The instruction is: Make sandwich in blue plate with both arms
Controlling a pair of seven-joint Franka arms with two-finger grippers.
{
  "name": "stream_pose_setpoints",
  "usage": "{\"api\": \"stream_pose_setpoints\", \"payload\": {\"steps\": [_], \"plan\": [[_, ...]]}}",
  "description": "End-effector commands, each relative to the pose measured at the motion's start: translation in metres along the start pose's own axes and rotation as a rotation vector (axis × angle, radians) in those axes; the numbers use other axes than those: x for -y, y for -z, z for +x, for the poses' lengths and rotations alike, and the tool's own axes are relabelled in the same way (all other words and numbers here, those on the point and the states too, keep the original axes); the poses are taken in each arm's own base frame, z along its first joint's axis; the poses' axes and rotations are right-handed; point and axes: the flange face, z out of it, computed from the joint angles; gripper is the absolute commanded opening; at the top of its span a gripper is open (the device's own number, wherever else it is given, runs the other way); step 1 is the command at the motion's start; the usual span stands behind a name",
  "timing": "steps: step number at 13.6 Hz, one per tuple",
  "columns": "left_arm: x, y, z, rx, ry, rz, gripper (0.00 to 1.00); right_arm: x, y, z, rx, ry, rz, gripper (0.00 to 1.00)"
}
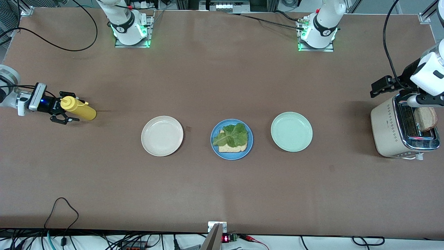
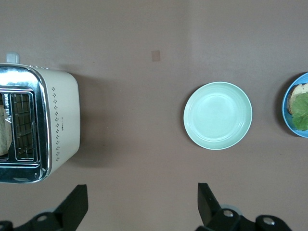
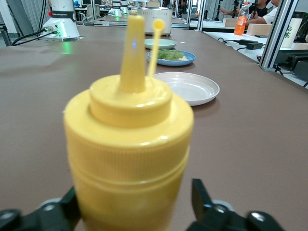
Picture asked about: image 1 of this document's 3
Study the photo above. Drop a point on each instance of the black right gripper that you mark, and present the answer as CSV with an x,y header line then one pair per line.
x,y
50,105

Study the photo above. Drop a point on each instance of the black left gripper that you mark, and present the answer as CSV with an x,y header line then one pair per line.
x,y
404,79

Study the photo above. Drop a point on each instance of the yellow squeeze bottle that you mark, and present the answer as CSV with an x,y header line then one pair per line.
x,y
85,111

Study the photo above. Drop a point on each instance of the brown bread slice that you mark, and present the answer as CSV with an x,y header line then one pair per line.
x,y
232,149
426,119

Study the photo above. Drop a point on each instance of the green lettuce leaf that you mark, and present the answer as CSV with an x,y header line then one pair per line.
x,y
230,135

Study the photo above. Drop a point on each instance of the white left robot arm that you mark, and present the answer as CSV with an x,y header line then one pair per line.
x,y
322,34

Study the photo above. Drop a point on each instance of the beige round plate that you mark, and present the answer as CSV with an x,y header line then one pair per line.
x,y
162,136

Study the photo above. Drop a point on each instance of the light green round plate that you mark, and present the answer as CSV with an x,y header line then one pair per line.
x,y
291,132

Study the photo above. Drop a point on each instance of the blue round plate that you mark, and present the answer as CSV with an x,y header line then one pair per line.
x,y
216,150

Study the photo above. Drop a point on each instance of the cream and chrome toaster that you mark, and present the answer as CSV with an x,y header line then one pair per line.
x,y
388,139

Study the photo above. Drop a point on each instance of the grey device with lights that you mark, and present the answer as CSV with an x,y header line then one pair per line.
x,y
225,7

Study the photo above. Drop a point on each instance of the circuit board with red display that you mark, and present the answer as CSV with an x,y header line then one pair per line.
x,y
226,238

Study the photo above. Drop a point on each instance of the white right camera mount block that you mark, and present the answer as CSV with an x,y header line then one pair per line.
x,y
21,106

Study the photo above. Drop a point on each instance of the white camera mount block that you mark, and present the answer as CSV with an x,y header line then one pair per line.
x,y
430,74
21,106

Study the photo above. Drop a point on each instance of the white left camera mount block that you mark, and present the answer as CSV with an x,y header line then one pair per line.
x,y
430,74

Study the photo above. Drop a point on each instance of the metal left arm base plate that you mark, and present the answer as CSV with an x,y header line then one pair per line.
x,y
327,49

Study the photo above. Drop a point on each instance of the aluminium frame corner bracket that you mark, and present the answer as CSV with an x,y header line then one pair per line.
x,y
424,18
27,11

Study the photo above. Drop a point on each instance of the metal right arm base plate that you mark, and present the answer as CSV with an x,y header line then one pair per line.
x,y
151,34

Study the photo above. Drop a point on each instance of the silver camera mounting bracket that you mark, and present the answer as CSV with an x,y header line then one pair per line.
x,y
213,239

